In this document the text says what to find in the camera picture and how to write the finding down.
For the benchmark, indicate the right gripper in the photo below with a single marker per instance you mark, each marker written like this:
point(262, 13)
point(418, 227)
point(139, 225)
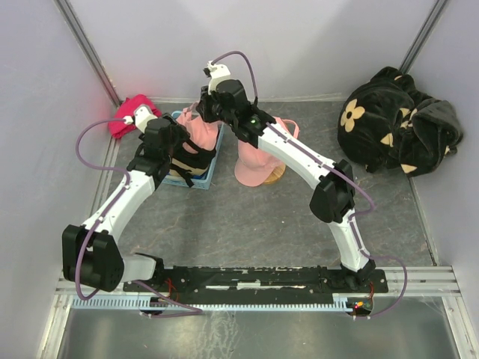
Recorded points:
point(203, 104)

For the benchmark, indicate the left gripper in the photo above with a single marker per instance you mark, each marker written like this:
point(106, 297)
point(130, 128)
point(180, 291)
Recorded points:
point(179, 134)

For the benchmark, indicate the pink cap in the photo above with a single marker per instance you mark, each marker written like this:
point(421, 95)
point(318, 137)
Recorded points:
point(253, 165)
point(202, 135)

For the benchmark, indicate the black and tan hat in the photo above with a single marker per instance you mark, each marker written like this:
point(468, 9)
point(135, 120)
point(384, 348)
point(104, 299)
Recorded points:
point(190, 162)

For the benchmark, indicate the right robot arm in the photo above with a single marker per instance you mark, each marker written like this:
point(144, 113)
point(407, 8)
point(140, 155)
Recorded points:
point(334, 189)

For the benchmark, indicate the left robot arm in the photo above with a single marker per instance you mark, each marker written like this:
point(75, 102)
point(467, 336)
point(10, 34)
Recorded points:
point(90, 253)

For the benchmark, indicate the magenta cloth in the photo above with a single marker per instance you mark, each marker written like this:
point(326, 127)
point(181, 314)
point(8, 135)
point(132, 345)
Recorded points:
point(118, 128)

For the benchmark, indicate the wooden hat stand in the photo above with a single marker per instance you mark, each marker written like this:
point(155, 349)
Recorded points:
point(276, 175)

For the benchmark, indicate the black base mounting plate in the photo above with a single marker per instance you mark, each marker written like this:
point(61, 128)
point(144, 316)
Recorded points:
point(263, 296)

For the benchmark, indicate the black floral plush blanket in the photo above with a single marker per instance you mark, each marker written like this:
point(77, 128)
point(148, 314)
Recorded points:
point(388, 123)

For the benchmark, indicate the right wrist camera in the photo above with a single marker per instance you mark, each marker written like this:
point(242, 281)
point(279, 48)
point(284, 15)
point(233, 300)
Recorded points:
point(217, 73)

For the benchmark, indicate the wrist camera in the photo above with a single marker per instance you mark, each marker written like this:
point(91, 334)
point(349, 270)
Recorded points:
point(141, 117)
point(217, 73)

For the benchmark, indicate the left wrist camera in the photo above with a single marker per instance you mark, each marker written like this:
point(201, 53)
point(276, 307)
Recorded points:
point(141, 117)

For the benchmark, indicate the left corner aluminium post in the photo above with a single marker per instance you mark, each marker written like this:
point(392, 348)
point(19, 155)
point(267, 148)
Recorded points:
point(75, 26)

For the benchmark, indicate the corner aluminium post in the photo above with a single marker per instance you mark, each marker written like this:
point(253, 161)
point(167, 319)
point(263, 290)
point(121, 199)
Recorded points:
point(423, 34)
point(75, 26)

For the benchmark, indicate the right corner aluminium post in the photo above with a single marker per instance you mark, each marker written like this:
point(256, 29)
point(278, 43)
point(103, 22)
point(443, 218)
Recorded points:
point(423, 34)

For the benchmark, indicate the aluminium rail frame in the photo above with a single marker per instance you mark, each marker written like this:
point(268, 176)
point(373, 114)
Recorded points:
point(409, 281)

